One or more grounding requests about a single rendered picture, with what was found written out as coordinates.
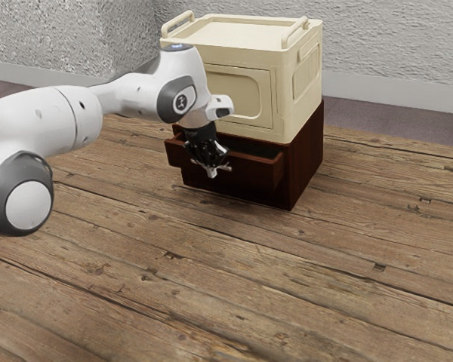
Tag dark brown cabinet drawer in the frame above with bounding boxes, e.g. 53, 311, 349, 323
163, 129, 287, 190

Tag dark brown wooden cabinet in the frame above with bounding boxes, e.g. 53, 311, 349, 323
171, 96, 325, 213

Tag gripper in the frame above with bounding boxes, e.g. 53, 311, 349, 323
183, 125, 230, 179

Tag cream box with lid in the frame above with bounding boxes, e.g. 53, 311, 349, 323
159, 10, 324, 145

